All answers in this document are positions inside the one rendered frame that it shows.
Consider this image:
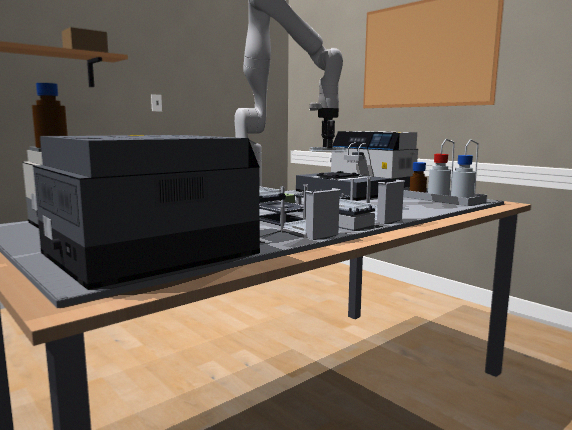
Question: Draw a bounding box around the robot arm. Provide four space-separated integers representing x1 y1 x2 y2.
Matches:
235 0 343 187

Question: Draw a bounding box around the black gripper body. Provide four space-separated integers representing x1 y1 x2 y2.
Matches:
318 108 339 130

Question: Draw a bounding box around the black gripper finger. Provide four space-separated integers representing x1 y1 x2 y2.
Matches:
321 121 327 147
323 120 335 150

